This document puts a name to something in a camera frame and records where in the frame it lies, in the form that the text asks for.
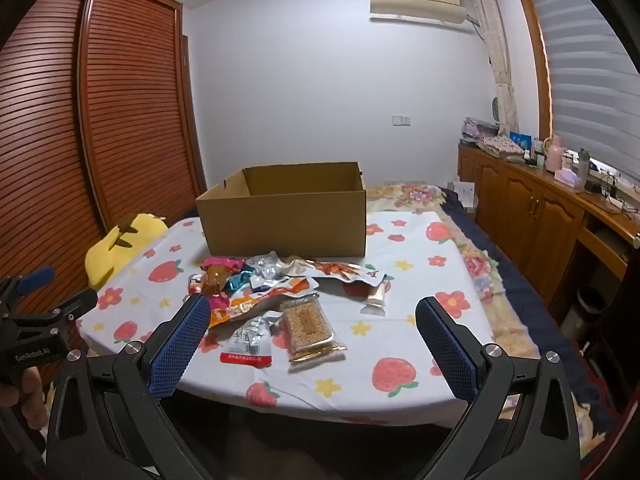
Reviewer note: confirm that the pink tissue box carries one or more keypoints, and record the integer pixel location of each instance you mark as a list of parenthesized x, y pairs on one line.
[(569, 179)]

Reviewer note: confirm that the dark blue bed sheet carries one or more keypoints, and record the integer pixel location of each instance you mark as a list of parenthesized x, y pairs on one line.
[(530, 300)]

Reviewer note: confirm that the long orange snack packet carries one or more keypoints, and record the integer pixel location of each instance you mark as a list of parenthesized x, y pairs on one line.
[(250, 305)]

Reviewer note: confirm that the yellow plush toy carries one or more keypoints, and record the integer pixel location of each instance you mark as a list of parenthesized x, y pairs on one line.
[(120, 250)]

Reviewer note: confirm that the clear packet with red label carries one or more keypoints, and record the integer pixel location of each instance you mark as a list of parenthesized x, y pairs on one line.
[(250, 345)]

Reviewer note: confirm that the white paper bag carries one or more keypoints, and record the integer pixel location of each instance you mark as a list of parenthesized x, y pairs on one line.
[(462, 195)]

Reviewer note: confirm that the blue printed box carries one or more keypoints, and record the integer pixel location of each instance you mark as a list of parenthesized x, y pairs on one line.
[(521, 140)]

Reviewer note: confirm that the white wall switch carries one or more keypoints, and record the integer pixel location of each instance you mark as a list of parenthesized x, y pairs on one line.
[(401, 120)]

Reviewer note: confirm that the pink thermos jug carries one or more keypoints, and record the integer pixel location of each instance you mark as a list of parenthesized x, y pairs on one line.
[(554, 155)]

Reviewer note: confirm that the clear sesame bar packet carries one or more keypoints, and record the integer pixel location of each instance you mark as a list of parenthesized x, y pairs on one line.
[(307, 327)]

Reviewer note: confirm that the dark trash bin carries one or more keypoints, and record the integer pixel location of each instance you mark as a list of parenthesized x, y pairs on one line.
[(582, 310)]

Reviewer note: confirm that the patterned beige curtain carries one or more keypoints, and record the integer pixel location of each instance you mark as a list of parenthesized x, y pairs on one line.
[(497, 50)]

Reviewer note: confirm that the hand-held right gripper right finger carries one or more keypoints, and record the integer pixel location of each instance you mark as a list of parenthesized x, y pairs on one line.
[(445, 350)]

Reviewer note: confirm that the brown cardboard box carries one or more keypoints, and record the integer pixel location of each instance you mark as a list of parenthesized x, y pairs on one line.
[(285, 220)]

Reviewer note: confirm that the silver snack packet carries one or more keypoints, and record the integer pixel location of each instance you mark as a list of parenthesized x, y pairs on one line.
[(265, 262)]

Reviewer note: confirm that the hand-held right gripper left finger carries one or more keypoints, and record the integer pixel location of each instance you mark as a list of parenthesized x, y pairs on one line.
[(180, 347)]

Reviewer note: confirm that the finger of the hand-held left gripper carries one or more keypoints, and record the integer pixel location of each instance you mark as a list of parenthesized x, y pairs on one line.
[(35, 277), (75, 304)]

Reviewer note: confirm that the pink snack packet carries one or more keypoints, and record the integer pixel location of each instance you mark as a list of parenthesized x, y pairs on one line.
[(220, 275)]

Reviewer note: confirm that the floral beige blanket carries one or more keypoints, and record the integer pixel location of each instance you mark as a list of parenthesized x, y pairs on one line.
[(480, 260)]

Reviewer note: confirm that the small white desk fan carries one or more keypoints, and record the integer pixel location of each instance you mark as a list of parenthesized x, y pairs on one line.
[(498, 110)]

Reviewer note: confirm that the cream snack packet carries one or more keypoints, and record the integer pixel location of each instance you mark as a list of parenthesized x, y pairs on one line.
[(376, 300)]

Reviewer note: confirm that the white red-orange snack packet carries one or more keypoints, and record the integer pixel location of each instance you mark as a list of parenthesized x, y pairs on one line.
[(340, 271)]

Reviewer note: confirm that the white power strip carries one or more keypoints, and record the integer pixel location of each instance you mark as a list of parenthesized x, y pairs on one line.
[(620, 204)]

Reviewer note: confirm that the brown wooden cabinet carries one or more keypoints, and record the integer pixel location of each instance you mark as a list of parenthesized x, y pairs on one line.
[(530, 220)]

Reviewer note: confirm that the person's left hand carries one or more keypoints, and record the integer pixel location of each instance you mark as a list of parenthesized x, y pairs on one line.
[(32, 395)]

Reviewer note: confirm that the brown slatted wooden wardrobe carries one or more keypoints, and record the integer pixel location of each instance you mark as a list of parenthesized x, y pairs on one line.
[(125, 110)]

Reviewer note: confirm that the clear bottle with green lid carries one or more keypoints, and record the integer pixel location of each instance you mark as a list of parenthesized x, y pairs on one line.
[(584, 165)]

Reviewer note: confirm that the teal candy wrapper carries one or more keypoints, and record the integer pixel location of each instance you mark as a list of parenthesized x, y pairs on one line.
[(239, 282)]

